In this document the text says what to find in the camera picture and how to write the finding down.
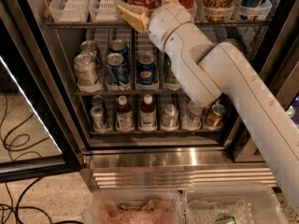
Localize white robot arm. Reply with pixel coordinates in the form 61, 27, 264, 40
115, 0, 299, 212

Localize silver can bottom front left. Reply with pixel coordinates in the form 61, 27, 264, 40
90, 105, 109, 133

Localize clear bin with brown contents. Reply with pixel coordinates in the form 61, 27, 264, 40
84, 189, 184, 224

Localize blue pepsi can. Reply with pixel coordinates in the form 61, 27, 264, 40
105, 53, 130, 91
109, 39, 129, 60
136, 52, 157, 90

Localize clear bin with ice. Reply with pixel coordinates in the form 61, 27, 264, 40
183, 182, 288, 224

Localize blue pepsi can centre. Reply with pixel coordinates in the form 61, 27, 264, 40
136, 52, 157, 90

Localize blue pepsi can front left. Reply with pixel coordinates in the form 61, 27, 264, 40
105, 53, 130, 91

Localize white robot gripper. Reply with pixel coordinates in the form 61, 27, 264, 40
115, 0, 195, 52

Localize blue pepsi can back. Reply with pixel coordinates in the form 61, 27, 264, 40
109, 39, 129, 60

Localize green can in bin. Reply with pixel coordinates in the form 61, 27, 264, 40
213, 216, 236, 224

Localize clear water bottle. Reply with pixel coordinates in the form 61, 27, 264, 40
182, 100, 203, 131

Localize silver can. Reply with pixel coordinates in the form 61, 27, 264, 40
90, 105, 109, 133
162, 105, 178, 131
74, 54, 102, 92
80, 40, 99, 63
91, 95, 105, 107

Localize stainless steel fridge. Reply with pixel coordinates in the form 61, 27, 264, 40
18, 0, 299, 193

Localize silver can bottom back left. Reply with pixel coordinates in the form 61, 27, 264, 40
91, 95, 105, 107

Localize empty white tray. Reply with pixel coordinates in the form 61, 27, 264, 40
89, 0, 123, 22
50, 0, 90, 22

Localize brown bottle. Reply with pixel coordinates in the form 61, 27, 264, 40
116, 95, 134, 132
139, 94, 157, 132

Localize green can front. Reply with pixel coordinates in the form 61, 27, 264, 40
164, 54, 180, 91

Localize black floor cable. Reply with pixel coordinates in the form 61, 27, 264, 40
0, 91, 85, 224

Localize silver can bottom centre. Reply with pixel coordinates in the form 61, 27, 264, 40
162, 105, 178, 131

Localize gold can top shelf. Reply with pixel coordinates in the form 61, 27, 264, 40
202, 0, 235, 21

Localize open glass fridge door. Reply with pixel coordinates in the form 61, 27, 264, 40
0, 0, 84, 182

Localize empty white tray far left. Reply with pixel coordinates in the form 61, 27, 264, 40
50, 0, 90, 22

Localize gold can bottom front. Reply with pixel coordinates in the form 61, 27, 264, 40
205, 104, 226, 131

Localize brown bottle left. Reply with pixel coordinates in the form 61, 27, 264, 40
116, 95, 134, 132

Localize brown bottle right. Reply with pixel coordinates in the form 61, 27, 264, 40
139, 94, 157, 132

